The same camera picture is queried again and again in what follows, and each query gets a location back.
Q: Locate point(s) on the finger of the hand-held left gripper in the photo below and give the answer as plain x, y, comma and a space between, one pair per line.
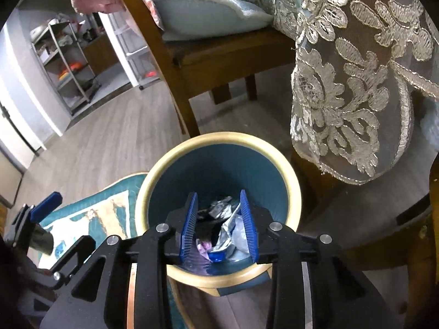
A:
77, 250
46, 205

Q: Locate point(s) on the purple wrapper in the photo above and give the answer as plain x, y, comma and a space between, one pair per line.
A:
205, 246

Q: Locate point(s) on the dark cup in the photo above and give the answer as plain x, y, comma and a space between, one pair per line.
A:
43, 240

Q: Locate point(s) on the blue bin with cream rim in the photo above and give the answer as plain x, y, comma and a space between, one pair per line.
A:
212, 164

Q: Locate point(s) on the pale blue seat cushion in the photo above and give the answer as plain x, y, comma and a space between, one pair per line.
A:
205, 10

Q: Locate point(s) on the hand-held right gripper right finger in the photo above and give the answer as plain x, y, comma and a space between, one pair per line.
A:
248, 228

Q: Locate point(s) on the beige cabinet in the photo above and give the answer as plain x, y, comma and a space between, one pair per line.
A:
8, 178

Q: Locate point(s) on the teal lace tablecloth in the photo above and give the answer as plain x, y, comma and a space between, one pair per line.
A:
343, 75

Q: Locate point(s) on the metal shelf rack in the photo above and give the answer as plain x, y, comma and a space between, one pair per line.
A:
65, 78

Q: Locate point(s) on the wooden chair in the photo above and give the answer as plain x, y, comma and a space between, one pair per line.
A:
422, 246
212, 65

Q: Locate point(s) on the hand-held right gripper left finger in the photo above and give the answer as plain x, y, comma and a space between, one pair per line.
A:
188, 228

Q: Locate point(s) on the white door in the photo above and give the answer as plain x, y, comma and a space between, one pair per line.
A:
17, 137

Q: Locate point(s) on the blue wet wipes packet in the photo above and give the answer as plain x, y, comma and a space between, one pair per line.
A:
233, 236

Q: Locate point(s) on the white trolley rack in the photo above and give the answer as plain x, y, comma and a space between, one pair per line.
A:
128, 53

